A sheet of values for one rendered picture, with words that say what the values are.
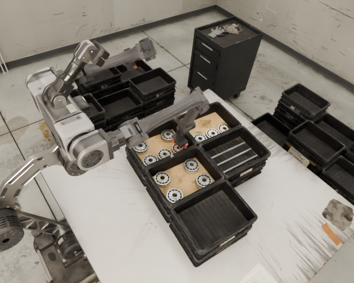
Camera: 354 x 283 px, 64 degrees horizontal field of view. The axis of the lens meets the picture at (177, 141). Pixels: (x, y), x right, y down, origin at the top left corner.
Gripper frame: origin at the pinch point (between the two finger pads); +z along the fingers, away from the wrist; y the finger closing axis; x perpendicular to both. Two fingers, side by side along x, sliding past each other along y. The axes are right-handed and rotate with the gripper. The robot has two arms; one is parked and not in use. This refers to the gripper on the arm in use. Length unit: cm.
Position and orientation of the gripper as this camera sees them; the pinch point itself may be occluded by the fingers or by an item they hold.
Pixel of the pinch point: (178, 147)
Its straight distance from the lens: 194.4
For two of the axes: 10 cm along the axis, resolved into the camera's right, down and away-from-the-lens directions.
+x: -8.0, 4.1, -4.4
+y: -6.0, -6.3, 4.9
